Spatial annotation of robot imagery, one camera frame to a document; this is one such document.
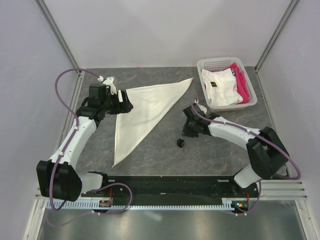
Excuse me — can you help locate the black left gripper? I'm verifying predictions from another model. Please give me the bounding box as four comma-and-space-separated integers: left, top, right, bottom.
101, 89, 133, 115

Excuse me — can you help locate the black spoon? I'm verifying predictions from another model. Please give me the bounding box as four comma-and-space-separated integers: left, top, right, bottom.
176, 134, 185, 148

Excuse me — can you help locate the cream cloth napkin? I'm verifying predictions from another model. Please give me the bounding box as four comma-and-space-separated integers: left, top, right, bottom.
113, 78, 193, 167

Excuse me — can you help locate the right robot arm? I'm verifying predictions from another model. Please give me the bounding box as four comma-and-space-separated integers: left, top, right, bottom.
182, 103, 289, 197

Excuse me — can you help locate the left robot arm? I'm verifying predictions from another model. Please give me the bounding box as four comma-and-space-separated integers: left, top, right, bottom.
36, 83, 134, 202

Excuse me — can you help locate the white folded cloth in basket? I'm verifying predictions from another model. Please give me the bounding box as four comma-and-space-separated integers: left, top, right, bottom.
201, 68, 244, 107

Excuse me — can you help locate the white plastic basket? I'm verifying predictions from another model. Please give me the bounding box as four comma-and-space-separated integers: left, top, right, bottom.
196, 57, 258, 112

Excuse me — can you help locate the pink cloth in basket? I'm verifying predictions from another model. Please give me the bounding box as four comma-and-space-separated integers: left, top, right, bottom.
212, 62, 252, 104

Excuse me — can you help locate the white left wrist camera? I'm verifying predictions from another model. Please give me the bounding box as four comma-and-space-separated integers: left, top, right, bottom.
97, 75, 117, 95

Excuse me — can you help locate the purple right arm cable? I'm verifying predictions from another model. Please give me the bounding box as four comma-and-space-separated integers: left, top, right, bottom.
191, 98, 301, 217

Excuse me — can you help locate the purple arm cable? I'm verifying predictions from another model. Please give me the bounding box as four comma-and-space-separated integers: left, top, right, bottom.
46, 68, 133, 227
191, 98, 301, 217

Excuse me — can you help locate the light blue cable duct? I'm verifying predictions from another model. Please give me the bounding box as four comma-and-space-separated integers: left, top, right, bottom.
62, 199, 235, 211

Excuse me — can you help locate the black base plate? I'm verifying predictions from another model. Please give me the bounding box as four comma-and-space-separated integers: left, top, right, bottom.
82, 175, 259, 206

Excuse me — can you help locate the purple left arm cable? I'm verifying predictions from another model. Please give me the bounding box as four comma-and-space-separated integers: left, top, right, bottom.
46, 68, 133, 227

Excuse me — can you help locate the left aluminium frame post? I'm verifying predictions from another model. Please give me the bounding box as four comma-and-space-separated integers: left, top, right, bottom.
35, 0, 79, 68

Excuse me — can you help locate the aluminium frame post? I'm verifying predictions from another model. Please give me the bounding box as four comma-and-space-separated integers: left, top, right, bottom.
254, 0, 300, 73
35, 0, 79, 68

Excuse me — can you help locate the right aluminium frame post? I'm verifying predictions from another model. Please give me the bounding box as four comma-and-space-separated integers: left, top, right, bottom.
254, 0, 300, 73

